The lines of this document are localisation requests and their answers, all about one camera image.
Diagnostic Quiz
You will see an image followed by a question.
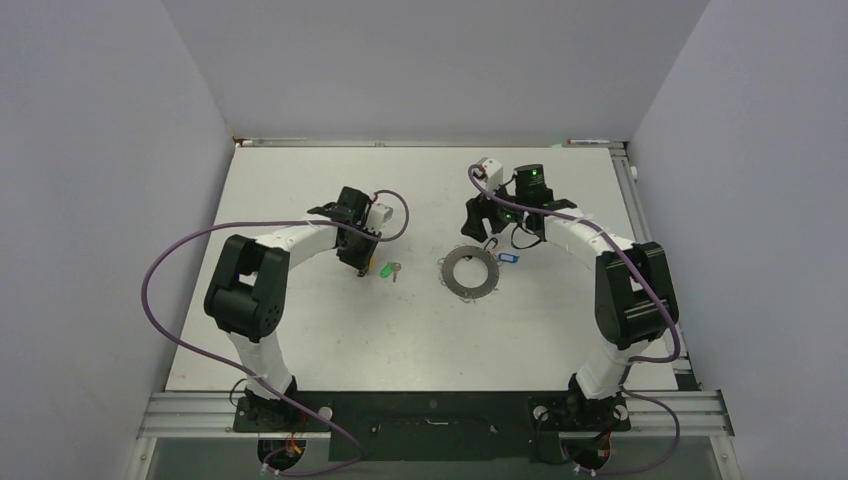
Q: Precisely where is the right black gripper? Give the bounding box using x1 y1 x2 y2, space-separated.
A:
463 176 528 241

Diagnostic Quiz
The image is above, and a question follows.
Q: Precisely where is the green key tag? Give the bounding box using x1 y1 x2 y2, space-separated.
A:
379 262 394 279

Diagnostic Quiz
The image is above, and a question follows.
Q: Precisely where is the silver key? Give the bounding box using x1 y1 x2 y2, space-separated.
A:
390 262 402 283

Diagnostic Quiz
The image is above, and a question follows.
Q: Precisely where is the blue key tag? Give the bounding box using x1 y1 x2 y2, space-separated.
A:
497 253 519 264

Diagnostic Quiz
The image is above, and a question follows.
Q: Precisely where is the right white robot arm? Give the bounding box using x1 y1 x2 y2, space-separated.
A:
460 158 682 428

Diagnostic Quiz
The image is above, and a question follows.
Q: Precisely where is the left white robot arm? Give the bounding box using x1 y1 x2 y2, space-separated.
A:
203 187 393 430

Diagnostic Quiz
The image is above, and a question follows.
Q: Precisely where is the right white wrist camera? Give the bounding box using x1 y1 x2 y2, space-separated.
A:
472 157 505 192

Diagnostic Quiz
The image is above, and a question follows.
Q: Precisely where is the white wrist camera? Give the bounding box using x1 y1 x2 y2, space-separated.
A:
365 203 393 233
472 157 505 192

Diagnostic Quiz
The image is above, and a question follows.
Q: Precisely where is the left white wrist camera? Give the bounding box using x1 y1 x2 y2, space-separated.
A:
365 203 393 233

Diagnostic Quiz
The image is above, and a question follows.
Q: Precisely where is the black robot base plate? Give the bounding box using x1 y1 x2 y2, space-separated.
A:
232 391 631 463

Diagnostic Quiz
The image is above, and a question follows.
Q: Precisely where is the aluminium right rail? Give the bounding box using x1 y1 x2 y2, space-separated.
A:
609 141 700 391

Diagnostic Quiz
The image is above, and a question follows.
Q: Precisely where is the aluminium rail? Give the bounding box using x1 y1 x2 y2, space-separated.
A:
137 390 735 440
609 141 700 391

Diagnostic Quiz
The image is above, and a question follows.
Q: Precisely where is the aluminium front rail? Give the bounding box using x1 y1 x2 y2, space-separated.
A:
137 390 735 440

